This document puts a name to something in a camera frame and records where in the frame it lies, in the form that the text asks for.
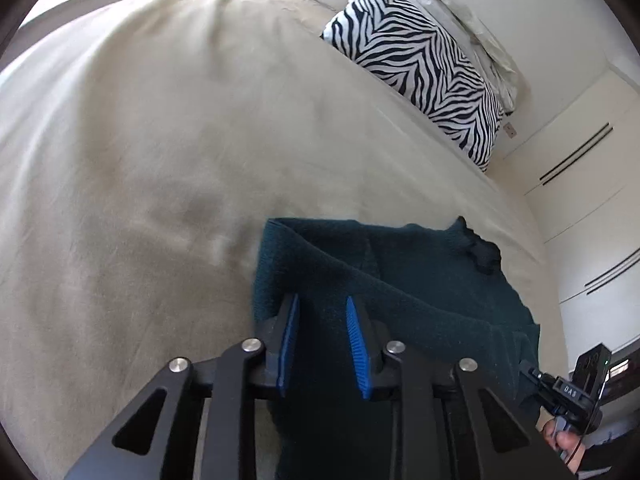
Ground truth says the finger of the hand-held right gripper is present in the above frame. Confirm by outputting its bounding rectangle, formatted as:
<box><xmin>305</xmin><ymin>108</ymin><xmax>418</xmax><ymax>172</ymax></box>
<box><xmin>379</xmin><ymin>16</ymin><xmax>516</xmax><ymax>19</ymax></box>
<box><xmin>519</xmin><ymin>361</ymin><xmax>549</xmax><ymax>397</ymax></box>

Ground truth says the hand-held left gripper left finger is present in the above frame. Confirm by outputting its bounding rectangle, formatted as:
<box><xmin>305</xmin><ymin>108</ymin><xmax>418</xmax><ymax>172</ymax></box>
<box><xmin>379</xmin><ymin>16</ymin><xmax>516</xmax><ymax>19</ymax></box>
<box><xmin>65</xmin><ymin>293</ymin><xmax>300</xmax><ymax>480</ymax></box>

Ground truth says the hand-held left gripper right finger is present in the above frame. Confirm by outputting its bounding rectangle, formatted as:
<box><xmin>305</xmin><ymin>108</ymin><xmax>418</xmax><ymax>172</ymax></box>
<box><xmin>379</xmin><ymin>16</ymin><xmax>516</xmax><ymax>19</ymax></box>
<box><xmin>345</xmin><ymin>296</ymin><xmax>576</xmax><ymax>480</ymax></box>

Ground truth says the dark green knitted garment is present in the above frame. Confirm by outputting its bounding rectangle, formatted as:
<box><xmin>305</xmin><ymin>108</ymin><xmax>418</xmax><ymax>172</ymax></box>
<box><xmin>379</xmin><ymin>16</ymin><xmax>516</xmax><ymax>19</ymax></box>
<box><xmin>251</xmin><ymin>216</ymin><xmax>542</xmax><ymax>480</ymax></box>

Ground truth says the person's right forearm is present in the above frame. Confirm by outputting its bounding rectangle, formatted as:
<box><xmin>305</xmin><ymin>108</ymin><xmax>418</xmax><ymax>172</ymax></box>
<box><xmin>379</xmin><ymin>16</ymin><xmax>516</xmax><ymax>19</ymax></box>
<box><xmin>575</xmin><ymin>425</ymin><xmax>640</xmax><ymax>480</ymax></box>

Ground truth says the person's right hand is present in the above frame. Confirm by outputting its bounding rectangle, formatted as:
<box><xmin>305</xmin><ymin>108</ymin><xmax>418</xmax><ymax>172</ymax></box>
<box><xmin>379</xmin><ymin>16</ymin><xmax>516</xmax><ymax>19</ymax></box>
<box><xmin>542</xmin><ymin>418</ymin><xmax>587</xmax><ymax>476</ymax></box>

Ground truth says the white wardrobe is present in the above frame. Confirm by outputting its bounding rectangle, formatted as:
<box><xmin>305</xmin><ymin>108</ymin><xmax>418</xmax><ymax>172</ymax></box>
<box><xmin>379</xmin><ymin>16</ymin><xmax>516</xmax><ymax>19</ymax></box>
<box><xmin>502</xmin><ymin>67</ymin><xmax>640</xmax><ymax>361</ymax></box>

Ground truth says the beige bed cover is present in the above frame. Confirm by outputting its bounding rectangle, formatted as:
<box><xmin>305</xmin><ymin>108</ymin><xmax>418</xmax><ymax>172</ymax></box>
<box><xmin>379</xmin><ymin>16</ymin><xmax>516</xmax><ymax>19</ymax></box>
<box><xmin>0</xmin><ymin>0</ymin><xmax>571</xmax><ymax>480</ymax></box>

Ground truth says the zebra print pillow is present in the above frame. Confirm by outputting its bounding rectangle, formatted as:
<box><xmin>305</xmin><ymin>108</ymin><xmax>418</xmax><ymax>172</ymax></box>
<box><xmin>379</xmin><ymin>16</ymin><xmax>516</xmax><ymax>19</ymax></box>
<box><xmin>321</xmin><ymin>0</ymin><xmax>506</xmax><ymax>173</ymax></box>

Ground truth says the crumpled cream pillow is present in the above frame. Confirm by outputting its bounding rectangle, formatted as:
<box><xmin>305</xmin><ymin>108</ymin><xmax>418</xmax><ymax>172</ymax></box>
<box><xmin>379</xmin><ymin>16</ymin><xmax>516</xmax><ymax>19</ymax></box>
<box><xmin>390</xmin><ymin>0</ymin><xmax>521</xmax><ymax>111</ymax></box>

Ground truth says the long black wardrobe handle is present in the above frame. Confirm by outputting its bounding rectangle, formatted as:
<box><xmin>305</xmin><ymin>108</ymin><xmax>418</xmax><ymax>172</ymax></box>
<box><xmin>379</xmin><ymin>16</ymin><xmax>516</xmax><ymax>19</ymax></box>
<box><xmin>585</xmin><ymin>265</ymin><xmax>640</xmax><ymax>295</ymax></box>
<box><xmin>584</xmin><ymin>254</ymin><xmax>640</xmax><ymax>285</ymax></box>
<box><xmin>542</xmin><ymin>129</ymin><xmax>614</xmax><ymax>184</ymax></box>
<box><xmin>538</xmin><ymin>123</ymin><xmax>611</xmax><ymax>181</ymax></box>

